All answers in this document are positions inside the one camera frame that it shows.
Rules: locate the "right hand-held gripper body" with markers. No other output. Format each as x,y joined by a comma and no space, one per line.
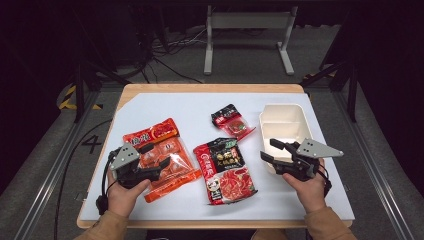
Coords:
313,148

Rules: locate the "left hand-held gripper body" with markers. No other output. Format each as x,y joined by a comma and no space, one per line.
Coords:
128,156

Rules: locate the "orange sauce packet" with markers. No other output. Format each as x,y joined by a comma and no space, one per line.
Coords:
156,131

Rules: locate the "cream divided container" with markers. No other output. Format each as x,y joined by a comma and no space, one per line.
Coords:
283,116

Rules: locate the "person's left hand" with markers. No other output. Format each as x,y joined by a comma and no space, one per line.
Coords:
123,200

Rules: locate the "person's right hand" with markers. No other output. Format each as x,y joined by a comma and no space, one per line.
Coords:
310,193

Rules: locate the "large black red packet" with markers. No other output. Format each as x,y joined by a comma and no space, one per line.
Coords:
226,180

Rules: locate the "small black red packet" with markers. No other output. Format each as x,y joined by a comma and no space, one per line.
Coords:
233,125

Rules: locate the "white table mat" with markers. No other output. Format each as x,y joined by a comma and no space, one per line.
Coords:
186,110

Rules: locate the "black stand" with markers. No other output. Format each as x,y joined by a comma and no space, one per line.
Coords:
351,93
79,93

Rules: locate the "person's tan jacket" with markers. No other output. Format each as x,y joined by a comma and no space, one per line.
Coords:
266,235

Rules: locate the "yellow black hazard tape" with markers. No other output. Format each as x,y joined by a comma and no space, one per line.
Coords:
66,96

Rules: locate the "grey metal stand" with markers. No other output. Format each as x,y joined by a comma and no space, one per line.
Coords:
250,20

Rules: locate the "aluminium rail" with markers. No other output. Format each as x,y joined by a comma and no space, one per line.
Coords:
376,173
50,186

